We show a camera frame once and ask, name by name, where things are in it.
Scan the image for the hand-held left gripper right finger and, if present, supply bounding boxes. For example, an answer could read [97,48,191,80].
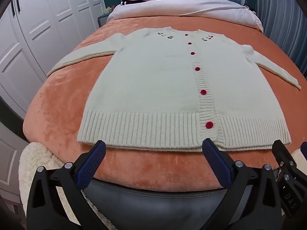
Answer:
[202,138,283,230]

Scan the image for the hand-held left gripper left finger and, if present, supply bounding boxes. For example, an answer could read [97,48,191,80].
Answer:
[26,139,107,230]

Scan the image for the cream knit cardigan red buttons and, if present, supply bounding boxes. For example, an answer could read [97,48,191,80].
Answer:
[47,27,302,152]

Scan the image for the white wardrobe doors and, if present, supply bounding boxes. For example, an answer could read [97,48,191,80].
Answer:
[0,0,104,120]

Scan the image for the dark nightstand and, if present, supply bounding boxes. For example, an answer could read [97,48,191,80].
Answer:
[97,14,113,29]

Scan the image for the blue-grey curtain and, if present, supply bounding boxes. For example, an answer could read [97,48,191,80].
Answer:
[256,0,307,76]

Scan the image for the white panelled door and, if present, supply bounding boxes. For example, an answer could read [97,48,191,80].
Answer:
[0,122,29,198]

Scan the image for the white fleece cloth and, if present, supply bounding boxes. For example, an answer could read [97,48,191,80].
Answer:
[19,142,116,230]

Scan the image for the orange plush blanket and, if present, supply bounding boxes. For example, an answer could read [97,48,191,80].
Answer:
[23,17,307,194]

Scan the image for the dark grey leather bed footboard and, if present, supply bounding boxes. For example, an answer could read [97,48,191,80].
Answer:
[83,179,229,230]

